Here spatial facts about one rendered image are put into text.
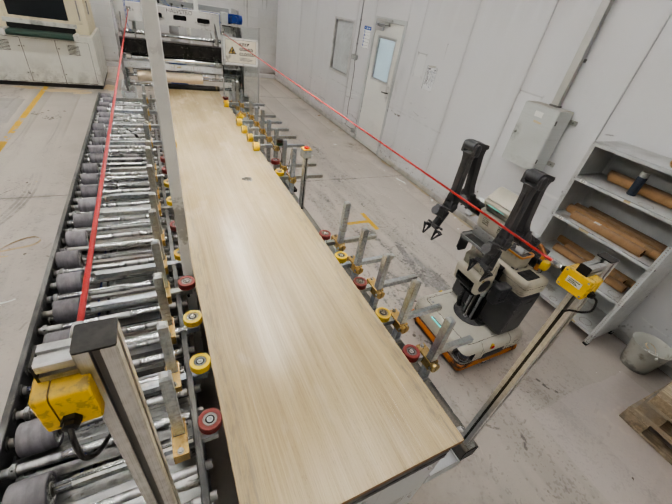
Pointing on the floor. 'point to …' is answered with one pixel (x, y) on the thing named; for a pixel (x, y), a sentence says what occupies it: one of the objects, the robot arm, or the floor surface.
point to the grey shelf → (583, 177)
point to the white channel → (169, 142)
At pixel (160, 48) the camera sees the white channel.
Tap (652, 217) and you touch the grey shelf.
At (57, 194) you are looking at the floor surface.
